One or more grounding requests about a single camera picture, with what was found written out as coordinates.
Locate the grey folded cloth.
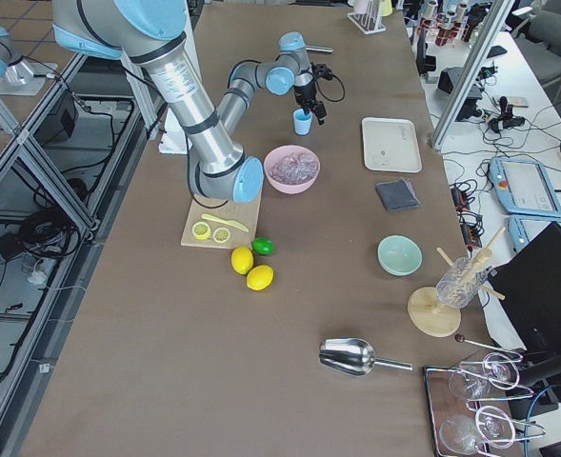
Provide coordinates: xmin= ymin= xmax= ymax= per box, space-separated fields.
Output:
xmin=375 ymin=178 xmax=420 ymax=211

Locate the black computer monitor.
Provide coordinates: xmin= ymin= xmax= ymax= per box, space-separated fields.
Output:
xmin=489 ymin=223 xmax=561 ymax=353

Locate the green lime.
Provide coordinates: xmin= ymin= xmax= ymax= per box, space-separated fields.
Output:
xmin=251 ymin=237 xmax=275 ymax=255

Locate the aluminium frame post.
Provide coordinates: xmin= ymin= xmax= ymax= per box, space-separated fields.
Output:
xmin=430 ymin=0 xmax=512 ymax=152

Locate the wine glass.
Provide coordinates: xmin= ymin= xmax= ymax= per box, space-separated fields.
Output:
xmin=449 ymin=352 xmax=520 ymax=400
xmin=439 ymin=406 xmax=516 ymax=456

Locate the white wire cup rack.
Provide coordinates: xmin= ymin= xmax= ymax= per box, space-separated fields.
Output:
xmin=347 ymin=0 xmax=386 ymax=35

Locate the clear textured glass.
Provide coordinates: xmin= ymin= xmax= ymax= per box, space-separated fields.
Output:
xmin=435 ymin=257 xmax=491 ymax=309

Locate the steel ice scoop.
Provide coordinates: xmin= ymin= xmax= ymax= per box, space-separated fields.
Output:
xmin=319 ymin=337 xmax=413 ymax=376

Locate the yellow plastic cup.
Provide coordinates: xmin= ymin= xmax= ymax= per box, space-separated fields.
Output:
xmin=378 ymin=0 xmax=393 ymax=17

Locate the green ceramic bowl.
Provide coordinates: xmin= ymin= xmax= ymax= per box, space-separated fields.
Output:
xmin=377 ymin=235 xmax=423 ymax=276

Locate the blue teach pendant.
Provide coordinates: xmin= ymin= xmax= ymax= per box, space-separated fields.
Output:
xmin=489 ymin=157 xmax=561 ymax=217
xmin=508 ymin=214 xmax=561 ymax=253

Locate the cream rabbit tray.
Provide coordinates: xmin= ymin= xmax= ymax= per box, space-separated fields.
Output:
xmin=361 ymin=117 xmax=422 ymax=173

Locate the steel muddler black tip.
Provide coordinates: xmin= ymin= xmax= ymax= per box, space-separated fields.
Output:
xmin=306 ymin=45 xmax=334 ymax=54

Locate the wooden cutting board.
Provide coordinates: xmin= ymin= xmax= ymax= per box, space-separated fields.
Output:
xmin=181 ymin=194 xmax=261 ymax=249

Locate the yellow plastic knife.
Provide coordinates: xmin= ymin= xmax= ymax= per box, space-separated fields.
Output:
xmin=201 ymin=213 xmax=250 ymax=232

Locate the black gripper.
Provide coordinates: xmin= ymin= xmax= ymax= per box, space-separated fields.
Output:
xmin=293 ymin=63 xmax=332 ymax=125

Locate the lemon half slice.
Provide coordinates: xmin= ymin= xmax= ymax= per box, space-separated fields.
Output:
xmin=212 ymin=227 xmax=231 ymax=244
xmin=191 ymin=221 xmax=212 ymax=240

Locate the wooden mug tree stand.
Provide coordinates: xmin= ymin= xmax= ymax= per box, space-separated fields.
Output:
xmin=408 ymin=227 xmax=506 ymax=337

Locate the pink bowl of ice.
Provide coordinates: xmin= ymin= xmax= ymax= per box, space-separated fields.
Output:
xmin=264 ymin=145 xmax=321 ymax=194

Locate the pink plastic cup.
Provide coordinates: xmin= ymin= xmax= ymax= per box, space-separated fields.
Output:
xmin=353 ymin=0 xmax=374 ymax=14

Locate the whole lemon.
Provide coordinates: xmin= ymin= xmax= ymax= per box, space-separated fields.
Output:
xmin=246 ymin=265 xmax=274 ymax=291
xmin=230 ymin=247 xmax=254 ymax=275

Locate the black framed tray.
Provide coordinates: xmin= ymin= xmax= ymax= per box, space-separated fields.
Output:
xmin=421 ymin=363 xmax=561 ymax=457

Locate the light blue plastic cup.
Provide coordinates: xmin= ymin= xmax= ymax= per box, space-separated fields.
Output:
xmin=292 ymin=109 xmax=313 ymax=136

